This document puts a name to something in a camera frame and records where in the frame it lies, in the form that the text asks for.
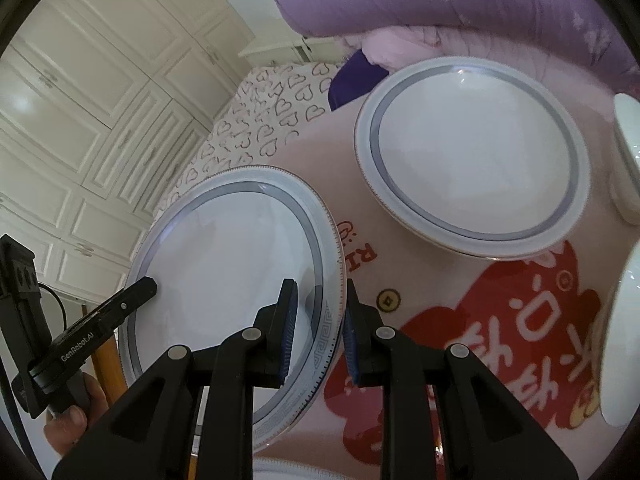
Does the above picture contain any pale pink quilt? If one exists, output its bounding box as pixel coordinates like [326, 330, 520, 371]
[345, 25, 640, 111]

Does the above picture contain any wooden bed post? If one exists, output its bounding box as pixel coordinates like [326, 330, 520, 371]
[92, 345, 131, 411]

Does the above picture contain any heart-printed white sheet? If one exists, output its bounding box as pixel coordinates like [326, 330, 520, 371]
[155, 60, 351, 221]

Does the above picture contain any person's left hand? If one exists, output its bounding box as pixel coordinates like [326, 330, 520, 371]
[44, 372, 109, 461]

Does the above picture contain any black cable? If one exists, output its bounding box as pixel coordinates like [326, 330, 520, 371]
[37, 282, 67, 333]

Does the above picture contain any white nightstand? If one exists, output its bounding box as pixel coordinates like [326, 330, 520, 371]
[238, 35, 351, 66]

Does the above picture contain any pink round tablecloth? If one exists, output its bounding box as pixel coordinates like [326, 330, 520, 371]
[150, 77, 640, 480]

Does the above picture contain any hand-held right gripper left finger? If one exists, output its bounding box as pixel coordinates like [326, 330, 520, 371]
[51, 278, 300, 480]

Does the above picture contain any dark purple cloth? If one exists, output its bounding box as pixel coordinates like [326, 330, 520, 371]
[327, 49, 396, 111]

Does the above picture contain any cream panelled wardrobe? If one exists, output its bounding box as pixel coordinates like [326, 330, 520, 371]
[0, 0, 256, 306]

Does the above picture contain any white ceramic bowl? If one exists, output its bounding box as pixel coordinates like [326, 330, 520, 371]
[600, 240, 640, 428]
[611, 94, 640, 221]

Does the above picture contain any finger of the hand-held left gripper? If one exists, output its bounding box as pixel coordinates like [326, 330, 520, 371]
[80, 276, 158, 333]

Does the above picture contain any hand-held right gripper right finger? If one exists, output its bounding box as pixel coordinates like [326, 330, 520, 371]
[341, 278, 581, 480]

